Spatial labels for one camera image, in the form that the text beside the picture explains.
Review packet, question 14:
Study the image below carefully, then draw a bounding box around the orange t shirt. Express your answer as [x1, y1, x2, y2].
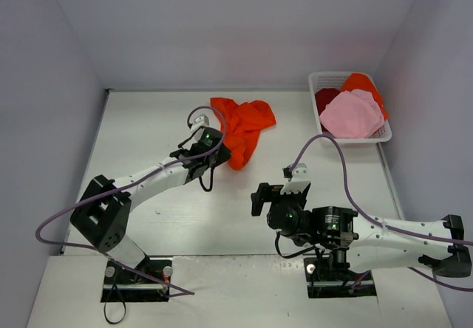
[340, 72, 389, 120]
[210, 98, 276, 171]

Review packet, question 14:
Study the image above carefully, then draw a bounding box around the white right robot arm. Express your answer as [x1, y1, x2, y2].
[251, 182, 472, 279]

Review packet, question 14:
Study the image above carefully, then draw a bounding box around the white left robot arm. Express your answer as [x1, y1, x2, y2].
[70, 126, 231, 284]

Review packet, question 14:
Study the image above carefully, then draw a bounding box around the dark red t shirt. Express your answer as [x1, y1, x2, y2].
[314, 88, 341, 115]

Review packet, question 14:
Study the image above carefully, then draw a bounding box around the pink t shirt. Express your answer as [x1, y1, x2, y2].
[319, 89, 385, 139]

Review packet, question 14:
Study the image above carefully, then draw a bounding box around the white plastic basket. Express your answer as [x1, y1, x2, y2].
[308, 71, 392, 145]

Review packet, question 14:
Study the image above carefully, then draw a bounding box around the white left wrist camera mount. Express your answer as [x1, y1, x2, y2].
[189, 114, 209, 133]

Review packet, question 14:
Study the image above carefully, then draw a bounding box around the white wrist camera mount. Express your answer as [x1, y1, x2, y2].
[280, 163, 311, 195]
[189, 114, 209, 133]

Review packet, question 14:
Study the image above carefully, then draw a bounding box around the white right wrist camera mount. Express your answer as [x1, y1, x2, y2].
[280, 163, 311, 195]

